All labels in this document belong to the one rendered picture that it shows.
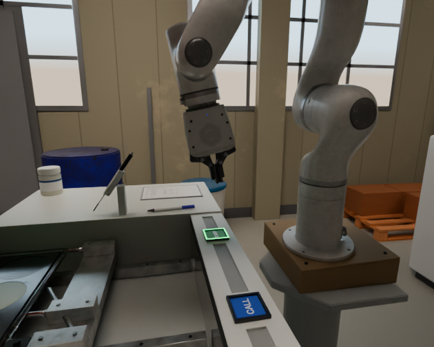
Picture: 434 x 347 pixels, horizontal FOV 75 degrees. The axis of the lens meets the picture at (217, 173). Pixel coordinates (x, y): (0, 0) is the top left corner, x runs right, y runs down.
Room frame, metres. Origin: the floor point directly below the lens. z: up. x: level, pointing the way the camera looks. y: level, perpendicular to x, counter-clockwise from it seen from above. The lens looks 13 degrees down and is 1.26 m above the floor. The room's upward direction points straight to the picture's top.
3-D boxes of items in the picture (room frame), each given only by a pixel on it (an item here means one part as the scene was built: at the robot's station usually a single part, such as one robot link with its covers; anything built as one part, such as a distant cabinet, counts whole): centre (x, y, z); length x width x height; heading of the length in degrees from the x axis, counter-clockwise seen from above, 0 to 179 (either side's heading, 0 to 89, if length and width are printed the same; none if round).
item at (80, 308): (0.46, 0.27, 0.89); 0.08 x 0.03 x 0.03; 101
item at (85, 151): (2.35, 1.13, 0.46); 0.61 x 0.61 x 0.92
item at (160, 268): (0.66, 0.32, 0.84); 0.50 x 0.02 x 0.03; 101
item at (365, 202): (2.92, -2.03, 0.19); 1.05 x 0.72 x 0.38; 100
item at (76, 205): (0.90, 0.33, 0.89); 0.62 x 0.35 x 0.14; 101
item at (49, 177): (0.97, 0.59, 1.01); 0.07 x 0.07 x 0.10
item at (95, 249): (0.70, 0.32, 0.89); 0.08 x 0.03 x 0.03; 101
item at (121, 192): (0.77, 0.29, 1.03); 0.06 x 0.04 x 0.13; 101
